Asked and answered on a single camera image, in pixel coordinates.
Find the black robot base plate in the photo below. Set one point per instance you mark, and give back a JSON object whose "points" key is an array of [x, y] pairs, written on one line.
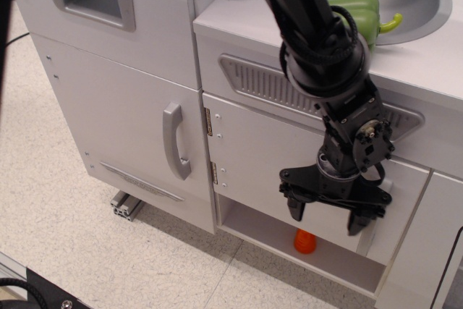
{"points": [[36, 292]]}

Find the grey fridge door handle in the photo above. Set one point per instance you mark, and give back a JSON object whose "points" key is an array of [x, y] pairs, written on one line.
{"points": [[172, 118]]}

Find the white toy kitchen cabinet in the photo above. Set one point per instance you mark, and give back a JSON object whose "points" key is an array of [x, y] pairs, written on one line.
{"points": [[424, 75]]}

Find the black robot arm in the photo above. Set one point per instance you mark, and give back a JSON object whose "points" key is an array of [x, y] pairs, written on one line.
{"points": [[324, 57]]}

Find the green toy bell pepper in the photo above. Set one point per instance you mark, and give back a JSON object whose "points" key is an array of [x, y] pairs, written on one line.
{"points": [[367, 18]]}

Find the orange toy carrot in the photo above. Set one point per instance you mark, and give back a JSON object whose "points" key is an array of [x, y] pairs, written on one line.
{"points": [[304, 242]]}

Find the grey vent panel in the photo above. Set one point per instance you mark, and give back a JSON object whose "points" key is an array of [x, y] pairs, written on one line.
{"points": [[270, 85]]}

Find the white toy fridge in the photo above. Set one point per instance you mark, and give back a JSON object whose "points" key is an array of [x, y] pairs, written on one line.
{"points": [[112, 87]]}

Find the aluminium extrusion foot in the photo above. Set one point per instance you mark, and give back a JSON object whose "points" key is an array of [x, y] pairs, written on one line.
{"points": [[126, 206]]}

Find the silver fridge emblem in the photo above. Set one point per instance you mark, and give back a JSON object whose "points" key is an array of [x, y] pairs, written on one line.
{"points": [[142, 184]]}

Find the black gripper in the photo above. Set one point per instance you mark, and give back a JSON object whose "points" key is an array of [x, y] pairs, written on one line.
{"points": [[309, 184]]}

